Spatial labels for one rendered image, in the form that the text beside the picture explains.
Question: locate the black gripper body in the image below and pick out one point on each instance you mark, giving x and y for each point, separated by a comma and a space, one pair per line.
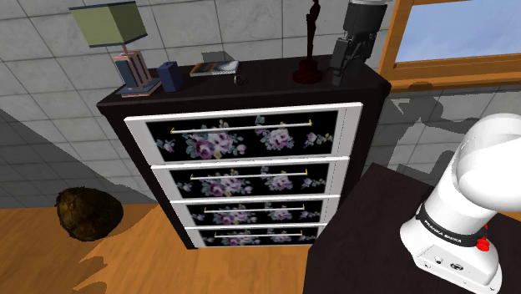
363, 18

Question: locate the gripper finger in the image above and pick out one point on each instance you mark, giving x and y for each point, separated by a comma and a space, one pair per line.
341, 61
363, 51

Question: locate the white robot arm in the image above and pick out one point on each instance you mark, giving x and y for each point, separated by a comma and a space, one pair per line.
460, 211

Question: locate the dark red figurine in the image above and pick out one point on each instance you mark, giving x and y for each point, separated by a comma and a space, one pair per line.
308, 71

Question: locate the black floral chest of drawers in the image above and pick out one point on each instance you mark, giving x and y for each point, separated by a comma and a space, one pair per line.
268, 91

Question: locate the grey book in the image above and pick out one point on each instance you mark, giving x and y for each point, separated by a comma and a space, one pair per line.
213, 68

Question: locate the dark blue box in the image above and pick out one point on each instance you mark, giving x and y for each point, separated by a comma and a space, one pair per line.
170, 76

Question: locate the green shade table lamp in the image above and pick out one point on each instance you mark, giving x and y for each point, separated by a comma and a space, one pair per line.
108, 24

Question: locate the brown round pouf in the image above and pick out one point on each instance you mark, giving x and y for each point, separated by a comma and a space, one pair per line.
89, 213

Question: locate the wooden frame window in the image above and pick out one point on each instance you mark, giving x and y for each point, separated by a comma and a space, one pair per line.
447, 71

